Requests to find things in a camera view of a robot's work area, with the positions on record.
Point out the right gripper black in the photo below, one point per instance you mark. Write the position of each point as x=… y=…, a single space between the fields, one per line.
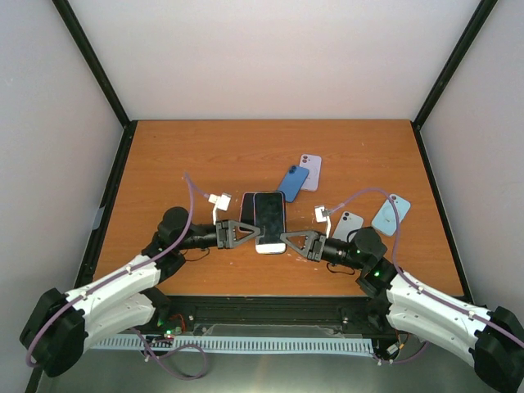
x=313 y=241

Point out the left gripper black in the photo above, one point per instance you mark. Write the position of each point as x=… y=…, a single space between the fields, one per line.
x=232 y=240

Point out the pink phone case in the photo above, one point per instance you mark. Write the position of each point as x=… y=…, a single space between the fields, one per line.
x=244 y=228

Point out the white phone black screen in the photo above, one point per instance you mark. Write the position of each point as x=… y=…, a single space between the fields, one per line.
x=270 y=217

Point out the black phone case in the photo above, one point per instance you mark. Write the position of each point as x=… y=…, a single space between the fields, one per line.
x=270 y=192

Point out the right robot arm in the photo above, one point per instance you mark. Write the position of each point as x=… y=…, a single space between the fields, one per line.
x=491 y=341

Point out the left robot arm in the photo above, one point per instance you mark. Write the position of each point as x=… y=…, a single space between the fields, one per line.
x=64 y=325

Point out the pale blue phone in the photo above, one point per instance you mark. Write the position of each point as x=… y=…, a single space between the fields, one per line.
x=347 y=226

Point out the light blue phone case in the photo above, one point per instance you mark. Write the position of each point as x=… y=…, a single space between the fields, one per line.
x=394 y=207

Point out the lavender phone case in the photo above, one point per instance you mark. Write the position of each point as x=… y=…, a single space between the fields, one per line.
x=313 y=164

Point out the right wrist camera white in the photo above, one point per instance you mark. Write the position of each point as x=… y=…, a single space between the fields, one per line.
x=322 y=215

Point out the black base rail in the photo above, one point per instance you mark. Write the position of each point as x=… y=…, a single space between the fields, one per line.
x=350 y=315

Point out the light blue cable duct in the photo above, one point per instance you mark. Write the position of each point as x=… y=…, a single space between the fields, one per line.
x=242 y=345

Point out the left black frame post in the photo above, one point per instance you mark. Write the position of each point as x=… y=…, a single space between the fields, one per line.
x=77 y=33

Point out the black frame post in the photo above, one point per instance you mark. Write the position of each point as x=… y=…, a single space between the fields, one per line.
x=465 y=41
x=77 y=33

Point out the right black frame post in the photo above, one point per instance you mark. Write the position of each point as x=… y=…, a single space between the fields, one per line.
x=465 y=41

